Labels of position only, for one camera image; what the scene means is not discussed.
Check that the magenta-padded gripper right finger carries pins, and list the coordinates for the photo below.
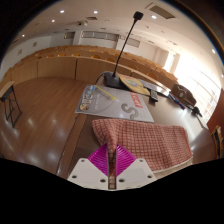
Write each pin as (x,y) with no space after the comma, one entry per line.
(135,171)

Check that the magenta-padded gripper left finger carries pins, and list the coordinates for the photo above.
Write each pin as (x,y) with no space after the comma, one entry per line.
(88,171)

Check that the red checked towel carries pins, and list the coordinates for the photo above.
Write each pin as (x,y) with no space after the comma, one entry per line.
(150,141)

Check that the grey printed magazine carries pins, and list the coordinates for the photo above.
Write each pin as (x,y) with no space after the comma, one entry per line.
(106,106)

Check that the black remote control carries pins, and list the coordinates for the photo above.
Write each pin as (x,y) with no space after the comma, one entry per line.
(154,95)

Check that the yellow pen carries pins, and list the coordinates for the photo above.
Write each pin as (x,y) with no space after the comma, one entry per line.
(105,93)

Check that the red marker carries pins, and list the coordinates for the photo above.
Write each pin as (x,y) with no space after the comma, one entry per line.
(180,104)

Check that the blue marker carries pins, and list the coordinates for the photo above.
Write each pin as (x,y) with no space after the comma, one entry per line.
(173,99)

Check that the yellow booklet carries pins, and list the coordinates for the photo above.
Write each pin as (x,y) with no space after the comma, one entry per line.
(133,85)

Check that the wooden desk organizer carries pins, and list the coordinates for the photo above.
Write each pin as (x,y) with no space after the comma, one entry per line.
(185,95)

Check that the black gooseneck desk microphone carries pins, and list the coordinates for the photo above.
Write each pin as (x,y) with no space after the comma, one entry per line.
(113,80)

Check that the rows of wooden auditorium seats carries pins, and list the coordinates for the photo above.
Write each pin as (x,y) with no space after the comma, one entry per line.
(56,68)

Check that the round ceiling lights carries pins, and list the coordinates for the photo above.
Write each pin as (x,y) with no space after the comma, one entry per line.
(62,11)

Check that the ceiling air vent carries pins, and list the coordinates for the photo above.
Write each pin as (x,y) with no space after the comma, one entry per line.
(161,10)

